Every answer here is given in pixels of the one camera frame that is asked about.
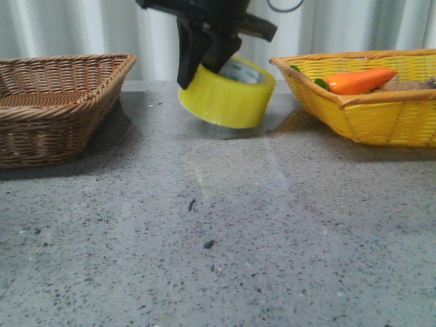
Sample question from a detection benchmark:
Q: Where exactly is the yellow tape roll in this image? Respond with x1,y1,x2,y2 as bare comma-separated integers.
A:
178,57,276,129

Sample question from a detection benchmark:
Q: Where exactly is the black cable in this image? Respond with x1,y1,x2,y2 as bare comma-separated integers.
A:
266,0,305,14

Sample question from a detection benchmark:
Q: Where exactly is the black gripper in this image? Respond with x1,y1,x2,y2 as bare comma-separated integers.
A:
136,0,277,89

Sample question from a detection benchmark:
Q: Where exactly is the white curtain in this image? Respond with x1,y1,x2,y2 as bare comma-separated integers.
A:
1,1,435,81

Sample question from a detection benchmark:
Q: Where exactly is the yellow woven basket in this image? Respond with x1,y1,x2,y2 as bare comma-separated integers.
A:
270,48,435,147

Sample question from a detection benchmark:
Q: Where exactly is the brown wicker basket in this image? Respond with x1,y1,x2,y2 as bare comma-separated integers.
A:
1,53,136,169

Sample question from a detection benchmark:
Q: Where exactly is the orange toy carrot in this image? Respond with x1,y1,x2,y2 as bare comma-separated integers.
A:
287,65,397,95

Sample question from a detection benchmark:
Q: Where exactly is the brown toy animal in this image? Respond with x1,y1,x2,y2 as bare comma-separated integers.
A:
379,76,435,91

